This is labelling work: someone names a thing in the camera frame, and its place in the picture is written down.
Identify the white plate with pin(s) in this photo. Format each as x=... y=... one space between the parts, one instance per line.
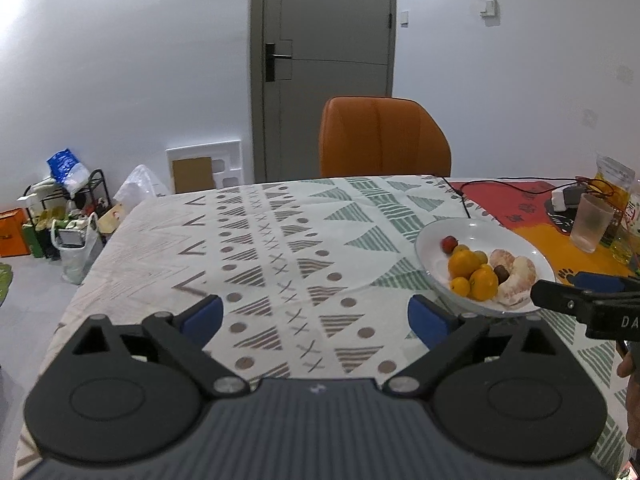
x=515 y=240

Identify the black metal rack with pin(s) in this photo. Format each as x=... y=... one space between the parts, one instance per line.
x=102 y=190

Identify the frosted plastic cup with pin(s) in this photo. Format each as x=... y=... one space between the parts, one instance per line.
x=591 y=225

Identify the yellow liquid bottle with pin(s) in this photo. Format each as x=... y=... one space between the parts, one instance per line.
x=624 y=247

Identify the white charger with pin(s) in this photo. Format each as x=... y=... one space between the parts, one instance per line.
x=561 y=201

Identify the large orange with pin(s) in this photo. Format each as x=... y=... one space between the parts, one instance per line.
x=463 y=263

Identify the green box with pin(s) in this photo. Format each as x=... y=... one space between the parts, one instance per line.
x=30 y=240

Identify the white foam packaging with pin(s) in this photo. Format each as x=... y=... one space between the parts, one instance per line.
x=230 y=160

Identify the clear packet with yellow contents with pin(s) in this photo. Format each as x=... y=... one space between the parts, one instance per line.
x=615 y=175

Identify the person's right hand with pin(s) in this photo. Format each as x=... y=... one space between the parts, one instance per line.
x=631 y=360

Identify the orange paper bag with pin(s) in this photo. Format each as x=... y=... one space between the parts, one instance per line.
x=12 y=232

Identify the green rug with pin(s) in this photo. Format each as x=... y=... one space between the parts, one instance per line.
x=4 y=282

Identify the grey power adapter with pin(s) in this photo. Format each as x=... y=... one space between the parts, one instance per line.
x=577 y=194

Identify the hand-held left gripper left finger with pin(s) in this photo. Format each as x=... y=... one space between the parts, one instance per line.
x=202 y=317

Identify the medium orange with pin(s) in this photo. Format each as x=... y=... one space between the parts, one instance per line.
x=484 y=283

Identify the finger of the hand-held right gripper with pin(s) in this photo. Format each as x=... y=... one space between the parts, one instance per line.
x=560 y=296
x=600 y=281

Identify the small white wall switch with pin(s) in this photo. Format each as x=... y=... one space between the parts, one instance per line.
x=404 y=17

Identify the orange chair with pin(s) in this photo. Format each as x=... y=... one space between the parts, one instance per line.
x=382 y=137

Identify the small red fruit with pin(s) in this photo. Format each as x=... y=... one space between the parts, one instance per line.
x=448 y=244

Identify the beige board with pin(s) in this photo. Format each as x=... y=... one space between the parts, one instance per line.
x=111 y=219

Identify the red and orange table mat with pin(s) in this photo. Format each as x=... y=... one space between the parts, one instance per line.
x=520 y=205

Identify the blue and white bag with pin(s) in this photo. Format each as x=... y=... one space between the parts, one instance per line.
x=67 y=170

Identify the small yellow-green fruit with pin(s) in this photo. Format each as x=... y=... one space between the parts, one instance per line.
x=480 y=256

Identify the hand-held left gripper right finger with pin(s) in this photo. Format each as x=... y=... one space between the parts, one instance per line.
x=425 y=320

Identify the small yellow fruit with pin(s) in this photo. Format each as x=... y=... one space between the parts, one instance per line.
x=461 y=248

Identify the grey door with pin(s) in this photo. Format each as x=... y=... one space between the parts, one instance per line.
x=330 y=35

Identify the small tangerine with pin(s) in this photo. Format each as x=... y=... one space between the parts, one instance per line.
x=460 y=286

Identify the clear plastic bag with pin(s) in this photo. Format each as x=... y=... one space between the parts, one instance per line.
x=140 y=185

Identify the white plastic bag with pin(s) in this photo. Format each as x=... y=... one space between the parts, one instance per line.
x=75 y=262

